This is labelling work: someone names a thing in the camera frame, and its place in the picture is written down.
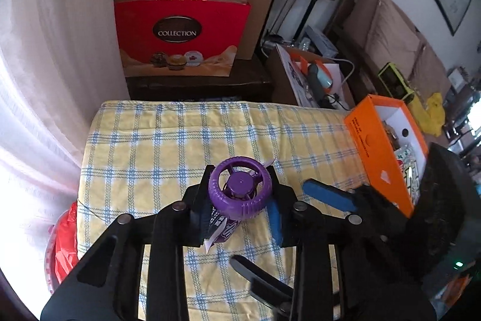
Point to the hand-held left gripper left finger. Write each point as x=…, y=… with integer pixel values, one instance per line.
x=199, y=208

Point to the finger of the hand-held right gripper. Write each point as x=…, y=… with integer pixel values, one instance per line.
x=263, y=281
x=329, y=195

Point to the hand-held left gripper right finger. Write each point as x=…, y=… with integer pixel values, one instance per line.
x=276, y=223

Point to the purple juice pouch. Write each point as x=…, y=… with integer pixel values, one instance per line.
x=240, y=189

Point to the orange cardboard box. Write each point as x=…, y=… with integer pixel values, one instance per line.
x=372, y=148

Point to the yellow plaid tablecloth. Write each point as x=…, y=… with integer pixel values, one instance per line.
x=169, y=140

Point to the yellow plastic bag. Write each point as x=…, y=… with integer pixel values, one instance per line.
x=430, y=114

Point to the teal handheld device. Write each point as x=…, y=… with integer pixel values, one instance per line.
x=319, y=74

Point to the low cardboard box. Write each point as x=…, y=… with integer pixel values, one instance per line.
x=278, y=80

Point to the green black device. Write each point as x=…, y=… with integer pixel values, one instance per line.
x=396, y=82

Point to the red plastic bag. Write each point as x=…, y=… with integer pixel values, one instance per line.
x=65, y=249

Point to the tan sofa cushion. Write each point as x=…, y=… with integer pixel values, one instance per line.
x=390, y=31
x=430, y=65

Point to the white appliance box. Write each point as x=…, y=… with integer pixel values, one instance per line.
x=321, y=41

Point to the wooden sofa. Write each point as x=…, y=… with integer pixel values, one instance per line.
x=349, y=16

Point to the red gift box oval label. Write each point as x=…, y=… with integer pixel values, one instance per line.
x=180, y=20

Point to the brown cardboard box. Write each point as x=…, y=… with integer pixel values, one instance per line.
x=261, y=16

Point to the white sheer curtain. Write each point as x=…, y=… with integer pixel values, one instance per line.
x=56, y=61

